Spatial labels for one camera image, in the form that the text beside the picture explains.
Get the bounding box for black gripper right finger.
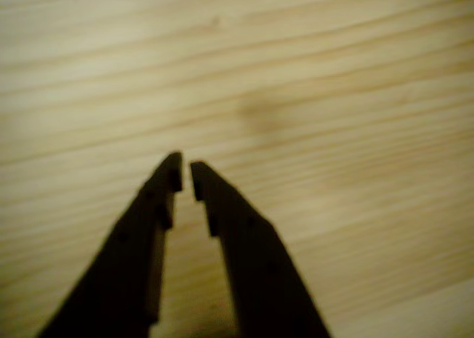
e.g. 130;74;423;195
190;161;333;338

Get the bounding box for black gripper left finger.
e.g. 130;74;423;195
36;151;184;338

